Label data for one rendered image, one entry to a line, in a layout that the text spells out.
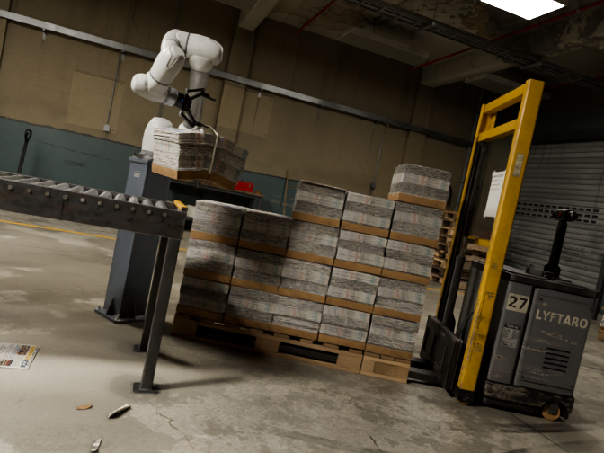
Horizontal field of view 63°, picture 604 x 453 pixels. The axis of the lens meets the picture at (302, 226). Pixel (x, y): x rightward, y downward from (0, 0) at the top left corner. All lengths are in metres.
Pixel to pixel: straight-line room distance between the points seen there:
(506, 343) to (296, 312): 1.21
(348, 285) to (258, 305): 0.55
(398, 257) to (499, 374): 0.86
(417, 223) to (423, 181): 0.25
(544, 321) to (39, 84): 8.52
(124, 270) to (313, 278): 1.16
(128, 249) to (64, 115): 6.59
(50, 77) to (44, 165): 1.49
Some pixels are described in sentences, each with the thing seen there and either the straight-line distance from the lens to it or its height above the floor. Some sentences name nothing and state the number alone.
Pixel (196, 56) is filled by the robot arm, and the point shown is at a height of 1.61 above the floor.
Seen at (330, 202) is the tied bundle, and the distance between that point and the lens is 2.95.
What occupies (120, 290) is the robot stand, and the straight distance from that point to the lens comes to 3.26.
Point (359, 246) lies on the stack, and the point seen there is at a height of 0.75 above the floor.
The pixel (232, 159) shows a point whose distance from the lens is 2.56.
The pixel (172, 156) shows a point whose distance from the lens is 2.48.
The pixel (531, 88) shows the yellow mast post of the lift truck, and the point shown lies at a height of 1.80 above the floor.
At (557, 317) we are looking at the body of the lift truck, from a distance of 3.19.
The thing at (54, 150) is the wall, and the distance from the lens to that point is 9.62.
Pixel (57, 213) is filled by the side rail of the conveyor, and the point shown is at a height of 0.70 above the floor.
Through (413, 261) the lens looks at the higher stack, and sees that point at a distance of 3.03.
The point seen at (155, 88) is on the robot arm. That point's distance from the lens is 2.44.
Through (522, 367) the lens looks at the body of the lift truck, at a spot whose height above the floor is 0.28.
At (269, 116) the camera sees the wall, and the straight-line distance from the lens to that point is 9.88.
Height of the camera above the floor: 0.95
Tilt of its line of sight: 3 degrees down
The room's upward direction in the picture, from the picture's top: 12 degrees clockwise
